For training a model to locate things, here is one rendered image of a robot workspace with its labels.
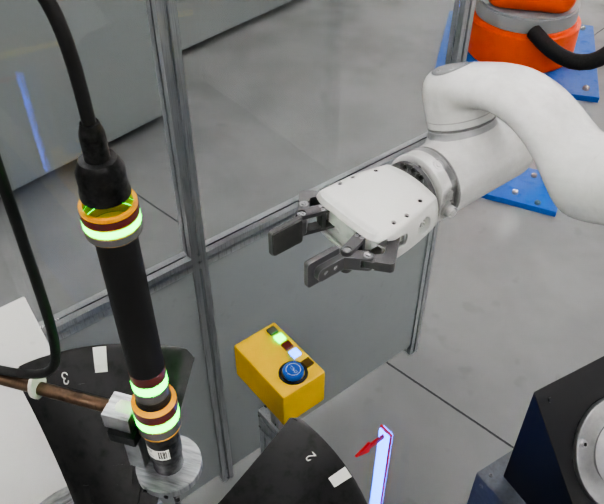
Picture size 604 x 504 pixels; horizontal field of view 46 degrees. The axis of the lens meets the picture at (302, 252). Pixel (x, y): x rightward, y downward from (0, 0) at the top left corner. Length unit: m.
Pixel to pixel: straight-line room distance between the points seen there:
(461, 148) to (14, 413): 0.75
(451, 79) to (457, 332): 2.17
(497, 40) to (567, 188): 3.80
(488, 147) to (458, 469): 1.83
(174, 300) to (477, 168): 1.08
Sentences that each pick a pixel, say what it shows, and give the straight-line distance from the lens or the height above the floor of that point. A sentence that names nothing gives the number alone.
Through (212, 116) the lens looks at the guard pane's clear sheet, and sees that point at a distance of 1.53.
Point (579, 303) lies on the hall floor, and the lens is 3.15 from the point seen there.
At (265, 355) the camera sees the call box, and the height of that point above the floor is 1.07.
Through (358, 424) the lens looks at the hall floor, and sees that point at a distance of 2.59.
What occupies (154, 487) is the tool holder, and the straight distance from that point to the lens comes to 0.80.
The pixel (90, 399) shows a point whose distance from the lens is 0.76.
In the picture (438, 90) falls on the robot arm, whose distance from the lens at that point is 0.80.
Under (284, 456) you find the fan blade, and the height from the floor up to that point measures 1.20.
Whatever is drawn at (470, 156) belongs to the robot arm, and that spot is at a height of 1.69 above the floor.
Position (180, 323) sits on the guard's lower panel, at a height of 0.81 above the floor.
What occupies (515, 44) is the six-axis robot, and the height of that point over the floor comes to 0.22.
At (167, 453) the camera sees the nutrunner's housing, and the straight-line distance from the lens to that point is 0.76.
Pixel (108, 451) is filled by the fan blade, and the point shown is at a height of 1.35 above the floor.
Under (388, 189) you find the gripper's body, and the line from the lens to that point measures 0.76.
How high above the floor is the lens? 2.14
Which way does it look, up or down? 43 degrees down
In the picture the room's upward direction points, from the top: straight up
